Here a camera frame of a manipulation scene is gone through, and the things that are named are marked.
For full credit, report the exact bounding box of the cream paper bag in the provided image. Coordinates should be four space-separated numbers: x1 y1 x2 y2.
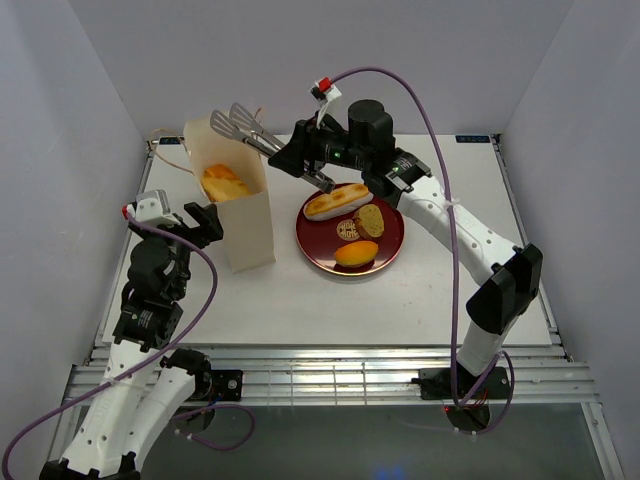
172 117 276 272

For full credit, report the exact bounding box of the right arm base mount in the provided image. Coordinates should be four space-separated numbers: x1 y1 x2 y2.
411 366 511 402

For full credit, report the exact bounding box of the small orange sugared bun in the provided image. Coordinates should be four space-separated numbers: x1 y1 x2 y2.
334 240 379 268

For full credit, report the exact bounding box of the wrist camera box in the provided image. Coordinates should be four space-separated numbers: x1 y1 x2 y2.
122 189 182 228
309 77 342 119

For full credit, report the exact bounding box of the croissant bread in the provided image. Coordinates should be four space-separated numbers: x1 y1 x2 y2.
201 164 252 203

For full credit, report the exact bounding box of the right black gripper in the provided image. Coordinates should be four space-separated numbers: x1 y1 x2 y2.
267 111 369 179

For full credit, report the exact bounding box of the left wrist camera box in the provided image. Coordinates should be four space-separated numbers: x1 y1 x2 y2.
122 189 182 228

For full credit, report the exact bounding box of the long white iced bread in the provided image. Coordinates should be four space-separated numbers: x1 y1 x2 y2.
303 183 373 221

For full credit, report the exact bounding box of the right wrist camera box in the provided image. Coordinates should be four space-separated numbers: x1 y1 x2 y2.
309 77 342 119

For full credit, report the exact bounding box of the dark red round plate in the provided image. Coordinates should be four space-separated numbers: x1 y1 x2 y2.
295 193 405 276

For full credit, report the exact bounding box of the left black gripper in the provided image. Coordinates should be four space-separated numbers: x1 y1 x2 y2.
130 201 223 299

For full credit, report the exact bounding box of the aluminium frame rail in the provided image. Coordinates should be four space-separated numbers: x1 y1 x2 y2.
59 344 601 406

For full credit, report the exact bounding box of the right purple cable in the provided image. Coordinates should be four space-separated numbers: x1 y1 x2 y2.
329 65 516 435

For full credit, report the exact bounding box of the purple cable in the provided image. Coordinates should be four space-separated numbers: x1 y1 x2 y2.
0 214 257 480
329 65 516 435

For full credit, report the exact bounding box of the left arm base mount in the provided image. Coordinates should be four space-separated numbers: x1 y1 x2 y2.
191 369 244 402

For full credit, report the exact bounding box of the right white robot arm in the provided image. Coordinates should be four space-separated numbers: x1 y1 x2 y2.
268 100 543 398

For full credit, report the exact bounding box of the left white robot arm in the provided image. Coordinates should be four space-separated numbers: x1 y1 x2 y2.
40 198 223 479

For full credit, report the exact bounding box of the herb speckled bread slice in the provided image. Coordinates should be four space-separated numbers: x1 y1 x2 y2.
352 203 385 241

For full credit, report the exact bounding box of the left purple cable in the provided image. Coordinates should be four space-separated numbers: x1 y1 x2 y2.
0 214 257 480

